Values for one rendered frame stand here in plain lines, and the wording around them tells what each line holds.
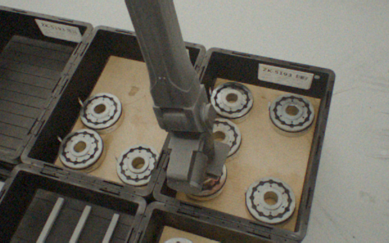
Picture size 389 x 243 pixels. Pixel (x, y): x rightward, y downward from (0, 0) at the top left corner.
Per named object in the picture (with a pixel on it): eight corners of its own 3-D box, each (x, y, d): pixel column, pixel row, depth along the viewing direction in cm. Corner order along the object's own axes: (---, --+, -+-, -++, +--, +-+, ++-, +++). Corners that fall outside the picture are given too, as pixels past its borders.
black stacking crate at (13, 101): (15, 35, 125) (-5, 6, 115) (107, 54, 118) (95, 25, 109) (-66, 152, 106) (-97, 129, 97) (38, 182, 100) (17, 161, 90)
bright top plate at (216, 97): (218, 78, 105) (218, 77, 105) (258, 89, 103) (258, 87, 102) (204, 110, 101) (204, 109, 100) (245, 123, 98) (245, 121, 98)
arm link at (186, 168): (210, 98, 64) (159, 96, 67) (194, 168, 59) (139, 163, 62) (228, 134, 74) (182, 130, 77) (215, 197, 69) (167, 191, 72)
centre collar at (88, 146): (76, 135, 100) (76, 134, 99) (94, 142, 98) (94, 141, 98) (65, 153, 97) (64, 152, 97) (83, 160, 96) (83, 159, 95)
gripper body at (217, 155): (219, 179, 79) (218, 165, 72) (169, 162, 81) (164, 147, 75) (231, 148, 82) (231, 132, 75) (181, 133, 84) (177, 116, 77)
